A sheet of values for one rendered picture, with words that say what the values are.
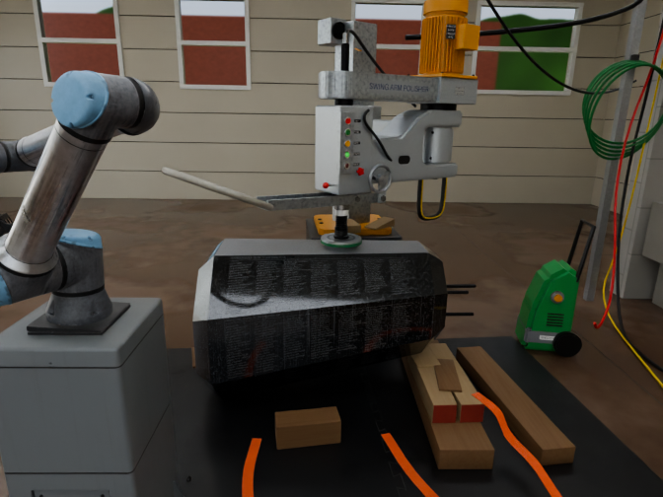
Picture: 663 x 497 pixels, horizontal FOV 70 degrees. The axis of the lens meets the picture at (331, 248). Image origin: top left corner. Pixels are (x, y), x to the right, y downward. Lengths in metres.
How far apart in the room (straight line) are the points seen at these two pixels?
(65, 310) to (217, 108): 7.19
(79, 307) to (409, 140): 1.73
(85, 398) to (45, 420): 0.15
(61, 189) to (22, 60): 8.56
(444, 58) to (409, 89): 0.32
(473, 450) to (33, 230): 1.85
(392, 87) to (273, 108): 6.11
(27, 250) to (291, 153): 7.26
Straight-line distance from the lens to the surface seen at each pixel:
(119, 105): 1.15
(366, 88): 2.34
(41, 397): 1.67
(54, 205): 1.31
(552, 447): 2.46
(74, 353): 1.55
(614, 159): 4.36
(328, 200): 2.31
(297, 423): 2.31
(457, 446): 2.29
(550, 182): 9.44
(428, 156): 2.76
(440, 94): 2.67
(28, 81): 9.76
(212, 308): 2.27
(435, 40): 2.78
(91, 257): 1.60
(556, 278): 3.32
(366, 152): 2.36
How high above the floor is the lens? 1.50
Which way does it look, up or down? 16 degrees down
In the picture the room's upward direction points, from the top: 1 degrees clockwise
